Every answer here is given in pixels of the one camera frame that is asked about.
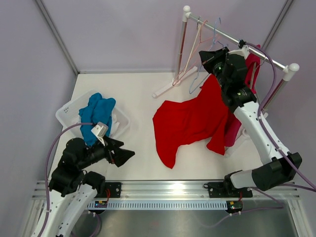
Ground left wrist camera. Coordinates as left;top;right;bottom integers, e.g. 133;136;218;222
91;122;108;146

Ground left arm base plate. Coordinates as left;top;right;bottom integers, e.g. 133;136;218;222
96;182;122;198

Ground pink wire hanger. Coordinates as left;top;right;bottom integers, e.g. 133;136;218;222
171;20;218;86

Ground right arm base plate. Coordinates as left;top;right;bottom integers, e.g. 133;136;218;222
203;181;253;198

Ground red t shirt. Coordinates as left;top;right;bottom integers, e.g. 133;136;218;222
153;75;229;169

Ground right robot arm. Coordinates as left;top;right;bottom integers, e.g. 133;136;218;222
199;45;302;196

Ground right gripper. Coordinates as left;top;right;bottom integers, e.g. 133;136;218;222
200;47;231;90

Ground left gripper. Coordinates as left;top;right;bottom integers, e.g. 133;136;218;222
78;134;134;169

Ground blue t shirt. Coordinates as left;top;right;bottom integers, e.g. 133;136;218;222
79;93;116;147

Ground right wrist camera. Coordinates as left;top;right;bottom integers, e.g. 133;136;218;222
228;39;250;59

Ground aluminium rail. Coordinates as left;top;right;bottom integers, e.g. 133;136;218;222
32;179;301;201

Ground magenta t shirt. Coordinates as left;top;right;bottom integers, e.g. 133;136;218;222
224;53;261;147

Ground white t shirt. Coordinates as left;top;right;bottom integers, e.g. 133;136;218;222
72;113;120;136

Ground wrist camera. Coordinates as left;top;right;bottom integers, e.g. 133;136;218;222
91;122;108;146
228;39;250;59

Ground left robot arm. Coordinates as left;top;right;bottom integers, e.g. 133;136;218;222
31;136;135;237

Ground light blue wire hanger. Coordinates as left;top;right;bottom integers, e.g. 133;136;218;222
187;17;225;94

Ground cream wire hanger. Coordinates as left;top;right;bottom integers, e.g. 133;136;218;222
181;22;200;74

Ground white clothes rack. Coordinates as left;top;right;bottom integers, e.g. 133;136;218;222
152;0;300;112

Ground white slotted cable duct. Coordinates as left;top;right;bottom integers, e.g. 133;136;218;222
85;200;228;211

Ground white plastic basket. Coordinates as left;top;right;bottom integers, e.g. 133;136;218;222
55;89;130;139

